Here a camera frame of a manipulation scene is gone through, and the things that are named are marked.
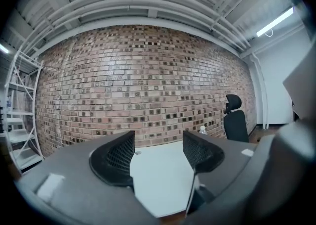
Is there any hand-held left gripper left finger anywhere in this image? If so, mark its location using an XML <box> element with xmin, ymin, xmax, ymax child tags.
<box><xmin>14</xmin><ymin>131</ymin><xmax>159</xmax><ymax>225</ymax></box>

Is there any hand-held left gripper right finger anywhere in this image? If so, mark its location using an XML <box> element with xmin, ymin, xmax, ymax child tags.
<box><xmin>182</xmin><ymin>131</ymin><xmax>260</xmax><ymax>216</ymax></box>

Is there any black mesh office chair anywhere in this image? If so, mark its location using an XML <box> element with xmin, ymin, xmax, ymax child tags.
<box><xmin>223</xmin><ymin>94</ymin><xmax>250</xmax><ymax>143</ymax></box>

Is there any white desk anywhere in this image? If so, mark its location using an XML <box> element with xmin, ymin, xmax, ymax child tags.
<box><xmin>129</xmin><ymin>140</ymin><xmax>196</xmax><ymax>218</ymax></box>

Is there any white metal shelving rack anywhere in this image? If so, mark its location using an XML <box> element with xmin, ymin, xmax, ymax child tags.
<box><xmin>3</xmin><ymin>50</ymin><xmax>45</xmax><ymax>174</ymax></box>

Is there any long ceiling light tube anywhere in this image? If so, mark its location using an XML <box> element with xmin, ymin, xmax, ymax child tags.
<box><xmin>256</xmin><ymin>7</ymin><xmax>296</xmax><ymax>38</ymax></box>

